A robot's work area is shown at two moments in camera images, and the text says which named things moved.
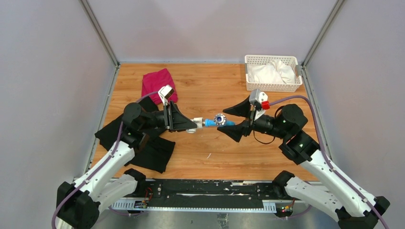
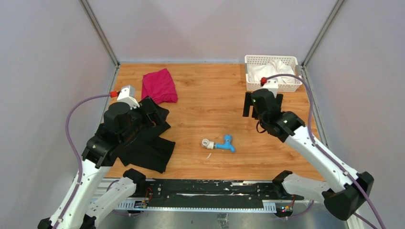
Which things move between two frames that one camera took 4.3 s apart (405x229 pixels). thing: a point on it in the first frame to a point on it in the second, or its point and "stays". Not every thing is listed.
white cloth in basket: x=274 y=71 stays
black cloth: x=153 y=150 stays
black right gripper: x=241 y=109 to x=249 y=102
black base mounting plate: x=206 y=192 stays
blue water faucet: x=219 y=119 to x=227 y=144
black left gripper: x=175 y=120 to x=158 y=114
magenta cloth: x=152 y=82 stays
